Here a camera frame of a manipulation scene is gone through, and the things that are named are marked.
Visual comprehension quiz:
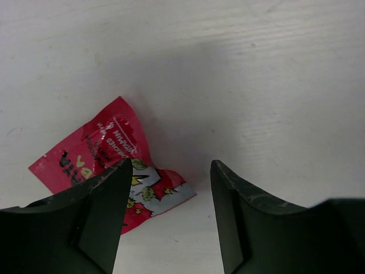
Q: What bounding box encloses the pink candy packet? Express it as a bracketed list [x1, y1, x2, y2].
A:
[29, 97, 196, 233]

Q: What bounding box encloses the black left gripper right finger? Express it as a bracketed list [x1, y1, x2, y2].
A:
[210, 160, 364, 273]

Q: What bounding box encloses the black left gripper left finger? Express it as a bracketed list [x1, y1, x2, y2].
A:
[1, 159, 132, 273]

